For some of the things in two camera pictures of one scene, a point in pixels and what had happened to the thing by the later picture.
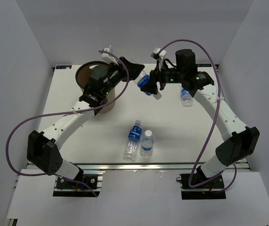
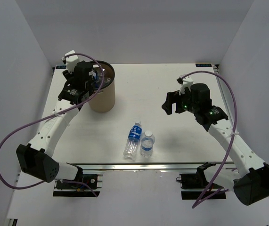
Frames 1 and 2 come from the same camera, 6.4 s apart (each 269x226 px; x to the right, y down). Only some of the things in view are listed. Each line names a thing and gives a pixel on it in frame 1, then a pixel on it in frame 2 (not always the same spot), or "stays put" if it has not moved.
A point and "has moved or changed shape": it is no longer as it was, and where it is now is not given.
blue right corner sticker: x=204 y=65 stays put
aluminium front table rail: x=139 y=167 stays put
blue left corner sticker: x=63 y=67 stays put
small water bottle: x=147 y=142 stays put
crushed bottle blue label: x=134 y=136 stays put
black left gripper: x=134 y=69 → x=68 y=76
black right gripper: x=151 y=87 → x=174 y=97
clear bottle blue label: x=142 y=80 has moved or changed shape
